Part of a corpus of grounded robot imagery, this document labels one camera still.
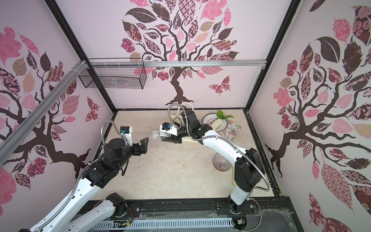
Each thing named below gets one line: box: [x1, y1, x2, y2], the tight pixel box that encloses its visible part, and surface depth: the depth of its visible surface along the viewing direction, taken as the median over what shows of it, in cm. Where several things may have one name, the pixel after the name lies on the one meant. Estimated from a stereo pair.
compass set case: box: [150, 130, 172, 140], surface depth 73 cm
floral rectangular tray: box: [216, 118, 243, 142], surface depth 109 cm
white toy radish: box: [210, 110, 235, 131], surface depth 115 cm
